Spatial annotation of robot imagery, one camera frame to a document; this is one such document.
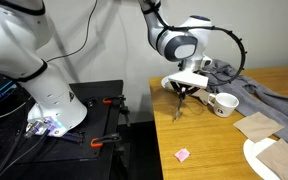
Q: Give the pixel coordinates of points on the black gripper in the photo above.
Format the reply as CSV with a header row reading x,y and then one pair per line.
x,y
185,66

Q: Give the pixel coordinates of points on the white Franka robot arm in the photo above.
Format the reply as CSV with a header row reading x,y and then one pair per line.
x,y
50,93

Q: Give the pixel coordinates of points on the white ceramic mug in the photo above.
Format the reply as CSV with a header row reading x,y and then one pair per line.
x,y
225,106

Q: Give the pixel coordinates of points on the brown paper napkin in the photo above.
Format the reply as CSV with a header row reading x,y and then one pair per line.
x,y
284,160
202,96
258,126

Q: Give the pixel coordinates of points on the pink sugar packet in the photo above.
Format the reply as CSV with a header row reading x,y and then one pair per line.
x,y
182,154

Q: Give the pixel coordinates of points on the orange black clamp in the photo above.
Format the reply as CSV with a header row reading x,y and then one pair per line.
x,y
112,100
104,140

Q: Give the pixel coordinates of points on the white paper plate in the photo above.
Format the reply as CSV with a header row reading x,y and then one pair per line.
x,y
252,155

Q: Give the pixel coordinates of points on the grey sweat garment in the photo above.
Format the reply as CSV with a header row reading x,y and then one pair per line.
x,y
277,103

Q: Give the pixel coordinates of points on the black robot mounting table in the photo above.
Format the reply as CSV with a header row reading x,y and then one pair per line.
x,y
94,123

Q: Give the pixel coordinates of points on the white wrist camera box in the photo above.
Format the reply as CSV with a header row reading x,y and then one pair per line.
x,y
189,80

